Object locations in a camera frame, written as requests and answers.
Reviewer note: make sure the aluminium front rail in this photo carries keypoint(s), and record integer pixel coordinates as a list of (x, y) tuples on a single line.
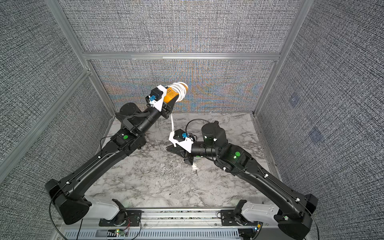
[(193, 217)]

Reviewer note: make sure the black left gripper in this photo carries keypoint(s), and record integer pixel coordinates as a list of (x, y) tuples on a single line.
[(167, 110)]

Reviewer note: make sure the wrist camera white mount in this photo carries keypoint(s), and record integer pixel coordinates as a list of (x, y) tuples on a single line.
[(156, 98), (180, 138)]

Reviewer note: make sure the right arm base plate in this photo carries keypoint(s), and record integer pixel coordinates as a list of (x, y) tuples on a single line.
[(235, 217)]

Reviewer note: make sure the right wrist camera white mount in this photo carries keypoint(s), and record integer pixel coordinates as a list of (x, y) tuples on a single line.
[(180, 138)]

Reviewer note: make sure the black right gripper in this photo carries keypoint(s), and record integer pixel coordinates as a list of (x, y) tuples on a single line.
[(179, 150)]

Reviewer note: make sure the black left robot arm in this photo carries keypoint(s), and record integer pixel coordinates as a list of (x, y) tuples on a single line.
[(68, 194)]

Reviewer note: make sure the orange power strip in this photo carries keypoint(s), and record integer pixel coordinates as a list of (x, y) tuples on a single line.
[(176, 90)]

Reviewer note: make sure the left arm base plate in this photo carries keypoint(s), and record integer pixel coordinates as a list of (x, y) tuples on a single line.
[(123, 218)]

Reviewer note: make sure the white slotted cable duct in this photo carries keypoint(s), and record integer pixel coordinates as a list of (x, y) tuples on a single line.
[(154, 234)]

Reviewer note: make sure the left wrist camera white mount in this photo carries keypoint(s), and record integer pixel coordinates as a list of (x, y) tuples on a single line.
[(156, 98)]

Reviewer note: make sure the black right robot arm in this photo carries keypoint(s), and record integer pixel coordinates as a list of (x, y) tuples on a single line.
[(294, 216)]

